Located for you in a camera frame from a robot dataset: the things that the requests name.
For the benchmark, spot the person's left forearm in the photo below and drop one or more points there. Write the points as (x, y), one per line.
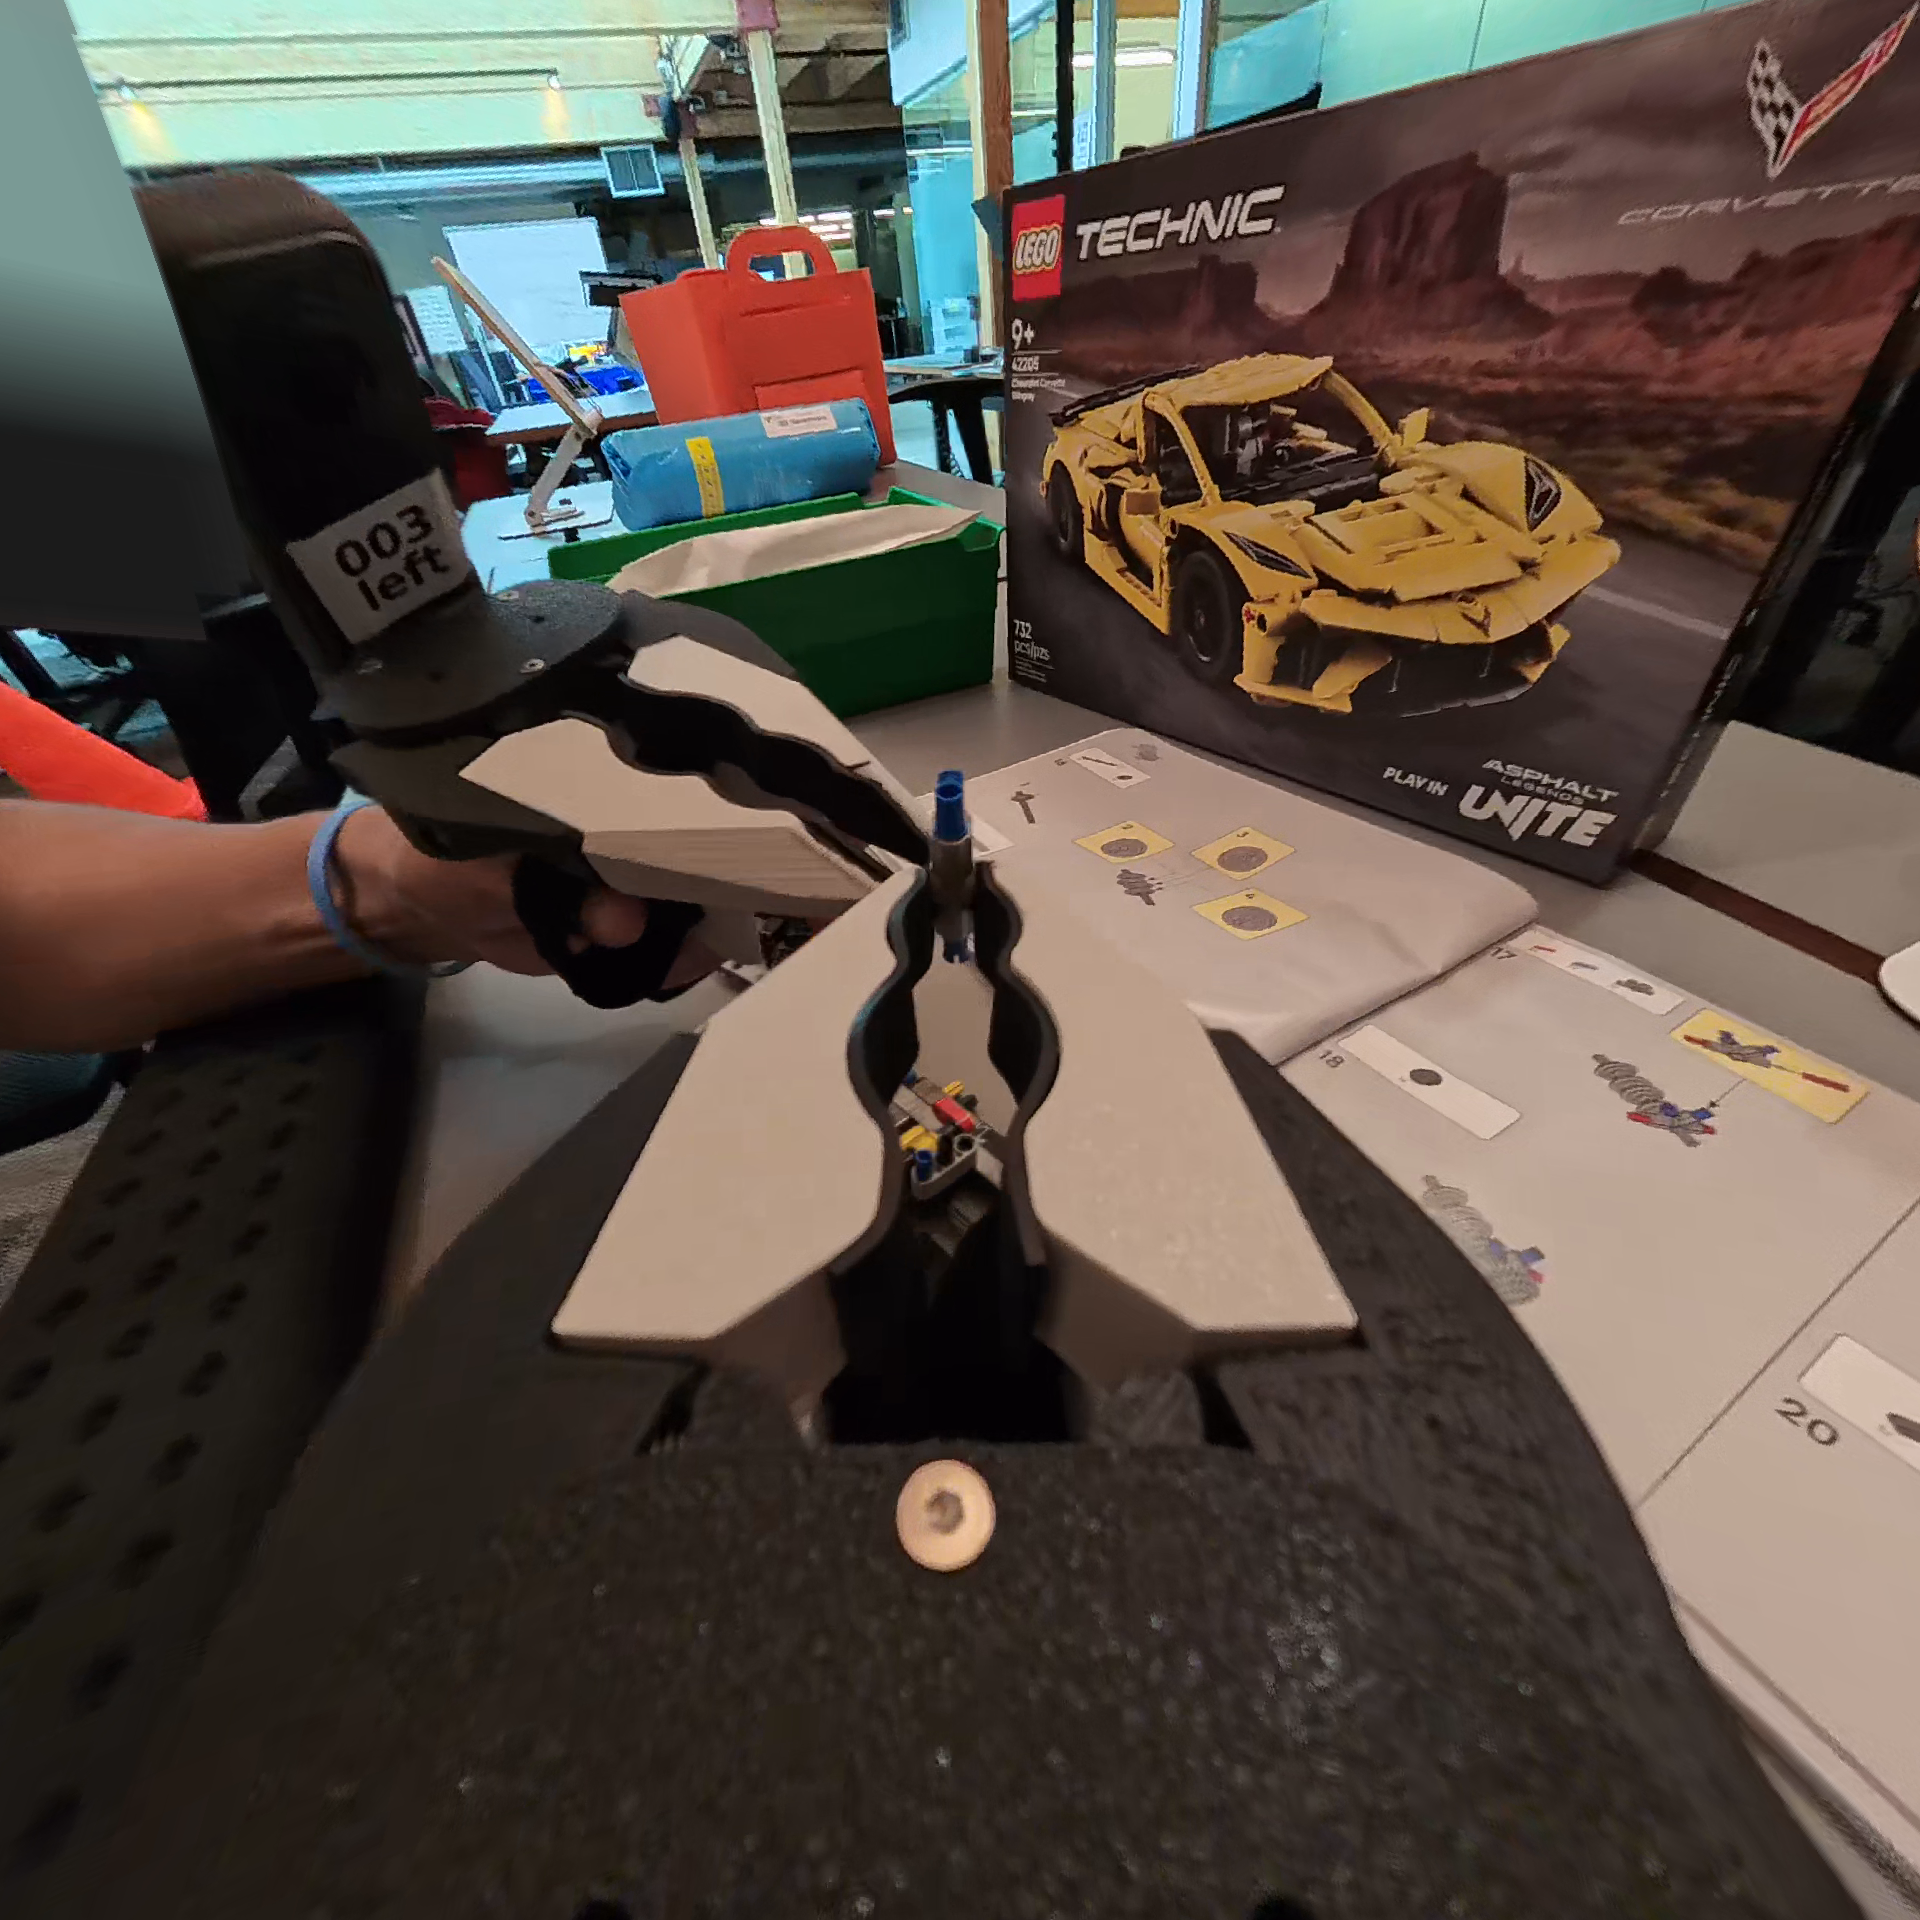
(150, 916)

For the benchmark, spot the wooden tilted board stand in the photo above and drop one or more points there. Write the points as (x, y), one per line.
(510, 359)

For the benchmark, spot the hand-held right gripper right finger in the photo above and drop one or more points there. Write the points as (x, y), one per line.
(1172, 1186)

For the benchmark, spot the lego chassis assembly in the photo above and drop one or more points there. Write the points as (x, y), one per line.
(944, 1141)

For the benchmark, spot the orange carry bag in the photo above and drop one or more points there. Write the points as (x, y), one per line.
(751, 346)

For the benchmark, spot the blue wristband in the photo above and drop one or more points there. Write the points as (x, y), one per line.
(328, 885)

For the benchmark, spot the green plastic bin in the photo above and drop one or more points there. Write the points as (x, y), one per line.
(869, 630)

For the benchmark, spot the white paper bag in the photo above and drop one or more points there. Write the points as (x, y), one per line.
(781, 548)

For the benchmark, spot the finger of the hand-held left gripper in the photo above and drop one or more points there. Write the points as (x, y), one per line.
(704, 664)
(661, 839)

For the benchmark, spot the blue plastic roll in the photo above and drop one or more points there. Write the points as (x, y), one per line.
(735, 464)

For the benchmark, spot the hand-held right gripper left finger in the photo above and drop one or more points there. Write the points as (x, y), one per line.
(751, 1171)

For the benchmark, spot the lego instruction booklet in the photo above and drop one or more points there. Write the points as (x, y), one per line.
(1576, 1202)

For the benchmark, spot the person's left hand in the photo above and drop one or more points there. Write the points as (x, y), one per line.
(435, 902)

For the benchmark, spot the orange grey striped pole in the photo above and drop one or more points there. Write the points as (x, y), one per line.
(91, 758)

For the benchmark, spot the lego set box yellow car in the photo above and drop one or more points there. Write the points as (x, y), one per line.
(1424, 452)

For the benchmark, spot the grey lego connector blue pins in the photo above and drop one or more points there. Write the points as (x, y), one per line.
(952, 856)

